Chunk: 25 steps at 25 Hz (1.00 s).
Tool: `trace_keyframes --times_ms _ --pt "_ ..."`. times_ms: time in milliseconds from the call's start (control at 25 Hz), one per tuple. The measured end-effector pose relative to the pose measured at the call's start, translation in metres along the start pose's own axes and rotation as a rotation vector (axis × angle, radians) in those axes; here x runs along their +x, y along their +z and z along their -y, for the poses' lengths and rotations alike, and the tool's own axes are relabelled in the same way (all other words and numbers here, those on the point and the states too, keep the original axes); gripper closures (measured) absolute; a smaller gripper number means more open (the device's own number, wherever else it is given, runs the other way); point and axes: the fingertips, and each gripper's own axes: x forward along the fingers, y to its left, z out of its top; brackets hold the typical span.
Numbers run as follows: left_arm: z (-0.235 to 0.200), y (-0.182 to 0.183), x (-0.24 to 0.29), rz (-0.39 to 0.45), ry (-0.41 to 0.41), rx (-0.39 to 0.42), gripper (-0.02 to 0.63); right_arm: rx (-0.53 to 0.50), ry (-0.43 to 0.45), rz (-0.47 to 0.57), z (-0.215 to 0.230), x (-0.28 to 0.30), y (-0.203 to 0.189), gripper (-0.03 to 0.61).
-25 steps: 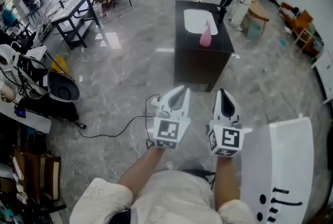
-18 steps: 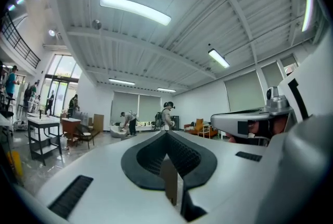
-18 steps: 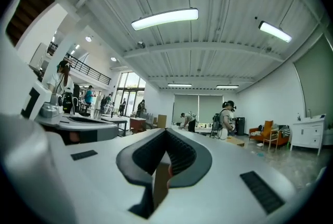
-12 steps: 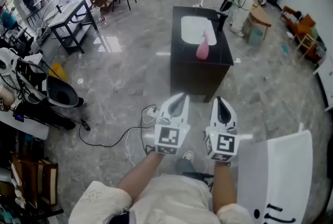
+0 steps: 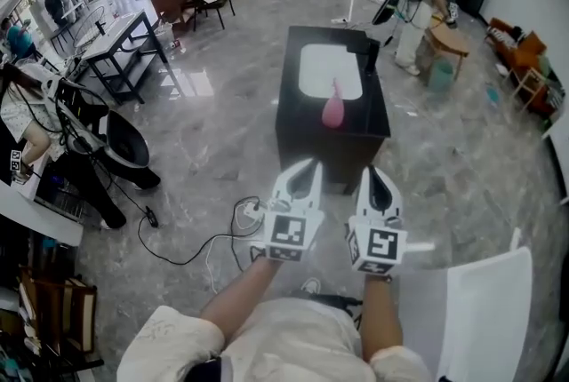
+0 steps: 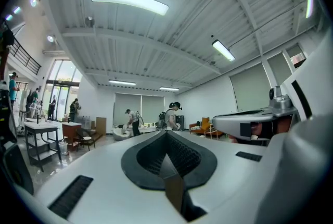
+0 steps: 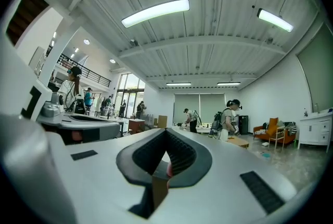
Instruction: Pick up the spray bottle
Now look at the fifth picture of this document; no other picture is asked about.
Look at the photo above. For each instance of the black power adapter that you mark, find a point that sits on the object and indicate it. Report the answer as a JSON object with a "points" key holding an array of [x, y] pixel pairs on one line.
{"points": [[152, 218]]}

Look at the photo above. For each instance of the round wooden table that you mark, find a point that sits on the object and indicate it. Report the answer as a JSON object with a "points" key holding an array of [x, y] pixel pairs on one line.
{"points": [[451, 40]]}

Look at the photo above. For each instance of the wooden bookshelf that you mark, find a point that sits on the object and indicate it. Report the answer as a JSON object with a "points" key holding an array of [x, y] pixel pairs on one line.
{"points": [[53, 313]]}

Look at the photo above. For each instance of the black round shell chair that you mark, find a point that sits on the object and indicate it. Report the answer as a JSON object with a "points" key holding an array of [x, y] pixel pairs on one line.
{"points": [[126, 142]]}

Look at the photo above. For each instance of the teal bin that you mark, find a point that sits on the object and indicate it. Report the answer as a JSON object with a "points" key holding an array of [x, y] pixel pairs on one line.
{"points": [[441, 76]]}

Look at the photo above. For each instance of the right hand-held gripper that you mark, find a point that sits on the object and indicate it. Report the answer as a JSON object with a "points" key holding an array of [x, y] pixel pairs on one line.
{"points": [[378, 244]]}

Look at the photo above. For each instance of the person's white shirt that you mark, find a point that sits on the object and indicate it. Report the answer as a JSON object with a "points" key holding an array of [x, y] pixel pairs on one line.
{"points": [[289, 340]]}

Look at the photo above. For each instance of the black cabinet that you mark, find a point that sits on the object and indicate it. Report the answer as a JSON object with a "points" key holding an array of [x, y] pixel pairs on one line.
{"points": [[329, 149]]}

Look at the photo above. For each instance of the person's right forearm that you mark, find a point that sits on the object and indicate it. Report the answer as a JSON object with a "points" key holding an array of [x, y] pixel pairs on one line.
{"points": [[381, 318]]}

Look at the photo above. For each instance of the white power strip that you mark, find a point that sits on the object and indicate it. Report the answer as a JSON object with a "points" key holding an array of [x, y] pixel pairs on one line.
{"points": [[253, 216]]}

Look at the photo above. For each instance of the person's shoe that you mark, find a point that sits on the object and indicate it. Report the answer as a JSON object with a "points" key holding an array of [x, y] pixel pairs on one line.
{"points": [[311, 284]]}

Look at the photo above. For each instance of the white tray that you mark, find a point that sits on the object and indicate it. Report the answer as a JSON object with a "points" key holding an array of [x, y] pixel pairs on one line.
{"points": [[326, 65]]}

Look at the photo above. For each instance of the orange wooden shelf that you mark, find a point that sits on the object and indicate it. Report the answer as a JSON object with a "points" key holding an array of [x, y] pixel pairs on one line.
{"points": [[522, 53]]}

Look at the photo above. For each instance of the person's left forearm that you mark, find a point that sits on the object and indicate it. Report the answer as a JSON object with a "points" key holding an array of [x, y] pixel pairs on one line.
{"points": [[240, 304]]}

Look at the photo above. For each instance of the white table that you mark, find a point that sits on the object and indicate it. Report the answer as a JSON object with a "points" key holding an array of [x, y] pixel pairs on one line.
{"points": [[40, 216]]}

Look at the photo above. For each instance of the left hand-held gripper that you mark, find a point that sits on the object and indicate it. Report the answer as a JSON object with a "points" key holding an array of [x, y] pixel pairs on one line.
{"points": [[289, 233]]}

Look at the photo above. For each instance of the grey table with black frame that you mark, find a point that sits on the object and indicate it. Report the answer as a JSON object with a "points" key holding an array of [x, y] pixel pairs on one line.
{"points": [[115, 36]]}

